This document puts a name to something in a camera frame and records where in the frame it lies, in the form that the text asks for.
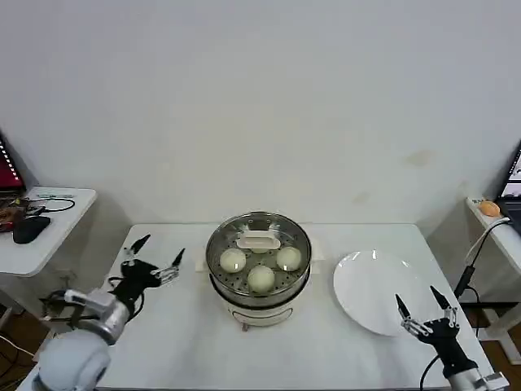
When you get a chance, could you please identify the thin black desk cable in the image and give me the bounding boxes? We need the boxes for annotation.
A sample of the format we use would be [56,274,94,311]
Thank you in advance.
[38,194,77,213]

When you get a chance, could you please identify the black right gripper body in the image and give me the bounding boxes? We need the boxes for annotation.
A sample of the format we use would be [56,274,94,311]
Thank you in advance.
[422,319,478,376]

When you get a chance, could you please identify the white electric pot base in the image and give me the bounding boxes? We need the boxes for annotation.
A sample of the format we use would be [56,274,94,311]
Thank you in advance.
[209,272,310,333]

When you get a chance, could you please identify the laptop with red screen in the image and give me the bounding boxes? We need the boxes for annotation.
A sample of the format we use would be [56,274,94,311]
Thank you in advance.
[0,132,28,200]

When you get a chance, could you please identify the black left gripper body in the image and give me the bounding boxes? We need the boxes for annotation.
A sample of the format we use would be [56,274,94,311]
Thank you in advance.
[112,259,160,315]

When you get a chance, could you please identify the white side table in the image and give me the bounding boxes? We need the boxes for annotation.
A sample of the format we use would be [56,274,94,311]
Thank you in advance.
[0,186,99,363]
[463,195,521,366]

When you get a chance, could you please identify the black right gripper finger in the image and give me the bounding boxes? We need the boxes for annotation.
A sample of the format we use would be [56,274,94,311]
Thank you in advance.
[395,295,429,336]
[429,285,460,329]

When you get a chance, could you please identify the black computer mouse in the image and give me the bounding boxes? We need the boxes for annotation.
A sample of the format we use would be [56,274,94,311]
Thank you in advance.
[12,215,52,245]

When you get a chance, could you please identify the steel steamer basket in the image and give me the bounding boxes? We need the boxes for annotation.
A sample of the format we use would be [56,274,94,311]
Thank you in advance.
[205,211,313,299]

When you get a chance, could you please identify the white floor cable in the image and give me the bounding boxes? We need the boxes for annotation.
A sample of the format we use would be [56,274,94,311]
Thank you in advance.
[0,334,40,374]

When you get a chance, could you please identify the laptop with white screen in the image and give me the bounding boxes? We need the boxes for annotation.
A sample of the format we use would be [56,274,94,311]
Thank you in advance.
[494,138,521,237]

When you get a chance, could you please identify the white round plate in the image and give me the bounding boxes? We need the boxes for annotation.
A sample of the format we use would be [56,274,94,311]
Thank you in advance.
[332,249,432,337]

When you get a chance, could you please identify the black cable with adapter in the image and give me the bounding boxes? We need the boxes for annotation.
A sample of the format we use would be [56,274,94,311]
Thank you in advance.
[453,222,510,339]

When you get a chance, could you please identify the brown desk clutter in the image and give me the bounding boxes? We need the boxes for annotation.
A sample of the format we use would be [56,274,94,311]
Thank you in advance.
[0,197,46,233]

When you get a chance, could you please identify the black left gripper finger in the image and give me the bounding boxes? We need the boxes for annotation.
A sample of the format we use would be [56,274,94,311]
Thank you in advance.
[149,248,186,285]
[122,234,151,266]

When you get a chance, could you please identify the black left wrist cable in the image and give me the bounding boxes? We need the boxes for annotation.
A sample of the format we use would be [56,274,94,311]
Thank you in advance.
[106,275,144,321]

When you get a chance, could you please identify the round glass lid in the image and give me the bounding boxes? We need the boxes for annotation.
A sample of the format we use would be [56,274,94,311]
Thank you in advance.
[206,211,311,284]

